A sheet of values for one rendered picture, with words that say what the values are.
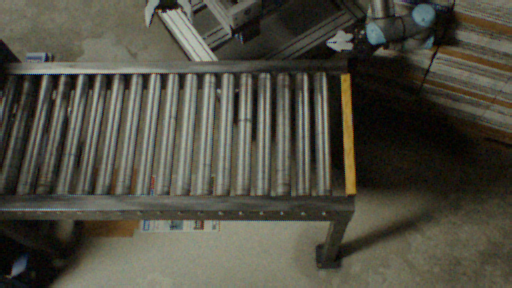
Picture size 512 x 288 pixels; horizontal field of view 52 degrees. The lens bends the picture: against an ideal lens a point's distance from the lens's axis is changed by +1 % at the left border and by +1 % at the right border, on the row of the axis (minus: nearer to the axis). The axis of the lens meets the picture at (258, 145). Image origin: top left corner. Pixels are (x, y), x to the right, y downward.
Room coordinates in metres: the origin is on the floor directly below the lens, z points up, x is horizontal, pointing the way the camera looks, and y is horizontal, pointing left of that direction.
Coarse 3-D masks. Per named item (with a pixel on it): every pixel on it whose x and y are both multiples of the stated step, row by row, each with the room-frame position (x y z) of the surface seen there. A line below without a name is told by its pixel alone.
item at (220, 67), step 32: (0, 64) 1.15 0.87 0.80; (32, 64) 1.13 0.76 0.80; (64, 64) 1.11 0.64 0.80; (96, 64) 1.09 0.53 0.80; (128, 64) 1.07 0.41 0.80; (160, 64) 1.05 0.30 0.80; (192, 64) 1.03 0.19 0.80; (224, 64) 1.01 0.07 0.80; (256, 64) 0.99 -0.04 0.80; (288, 64) 0.97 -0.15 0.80; (320, 64) 0.95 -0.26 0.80
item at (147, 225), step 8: (152, 176) 0.95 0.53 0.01; (192, 176) 0.92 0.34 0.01; (152, 184) 0.91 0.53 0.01; (192, 184) 0.88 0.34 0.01; (152, 192) 0.87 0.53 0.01; (192, 192) 0.84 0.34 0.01; (144, 224) 0.72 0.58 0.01; (152, 224) 0.71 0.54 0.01; (160, 224) 0.71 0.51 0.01; (168, 224) 0.70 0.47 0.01; (176, 224) 0.70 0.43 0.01; (184, 224) 0.69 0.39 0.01; (192, 224) 0.68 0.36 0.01; (200, 224) 0.68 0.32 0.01; (208, 224) 0.67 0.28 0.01; (216, 224) 0.67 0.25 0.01
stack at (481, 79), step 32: (416, 0) 1.14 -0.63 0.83; (448, 0) 1.12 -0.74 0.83; (448, 32) 1.05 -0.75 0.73; (480, 32) 1.00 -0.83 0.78; (384, 64) 1.13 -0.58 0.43; (416, 64) 1.07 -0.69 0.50; (448, 64) 1.01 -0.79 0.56; (352, 96) 1.18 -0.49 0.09; (416, 96) 1.05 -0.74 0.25; (448, 96) 0.99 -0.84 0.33; (448, 128) 0.97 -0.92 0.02
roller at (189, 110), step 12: (192, 84) 0.95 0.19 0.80; (192, 96) 0.90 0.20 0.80; (192, 108) 0.86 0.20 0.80; (192, 120) 0.81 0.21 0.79; (180, 132) 0.78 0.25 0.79; (192, 132) 0.77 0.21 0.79; (180, 144) 0.73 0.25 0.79; (192, 144) 0.73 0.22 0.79; (180, 156) 0.69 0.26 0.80; (192, 156) 0.69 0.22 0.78; (180, 168) 0.64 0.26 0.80; (180, 180) 0.60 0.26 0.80; (180, 192) 0.56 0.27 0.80
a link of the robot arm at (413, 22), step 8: (416, 8) 1.02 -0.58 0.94; (424, 8) 1.02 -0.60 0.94; (432, 8) 1.01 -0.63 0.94; (400, 16) 1.02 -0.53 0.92; (408, 16) 1.01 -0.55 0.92; (416, 16) 0.99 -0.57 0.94; (424, 16) 0.99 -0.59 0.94; (432, 16) 0.98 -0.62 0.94; (408, 24) 0.98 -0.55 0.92; (416, 24) 0.98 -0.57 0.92; (424, 24) 0.97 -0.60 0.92; (432, 24) 0.98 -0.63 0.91; (408, 32) 0.96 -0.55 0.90; (416, 32) 0.96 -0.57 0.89; (424, 32) 0.97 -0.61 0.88
